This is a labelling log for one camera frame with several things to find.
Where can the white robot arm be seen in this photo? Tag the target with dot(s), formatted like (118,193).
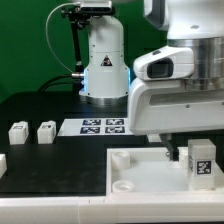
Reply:
(198,25)

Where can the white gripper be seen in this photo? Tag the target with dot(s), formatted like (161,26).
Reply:
(161,107)

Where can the white square tabletop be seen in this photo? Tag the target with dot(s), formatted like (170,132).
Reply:
(146,170)

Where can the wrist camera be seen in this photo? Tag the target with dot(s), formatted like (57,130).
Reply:
(165,63)

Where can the white block at left edge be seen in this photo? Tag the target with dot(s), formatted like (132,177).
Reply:
(3,165)

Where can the white sheet with tags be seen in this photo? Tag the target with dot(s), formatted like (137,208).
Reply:
(94,127)

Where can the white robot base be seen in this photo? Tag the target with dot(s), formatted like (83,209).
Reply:
(107,77)

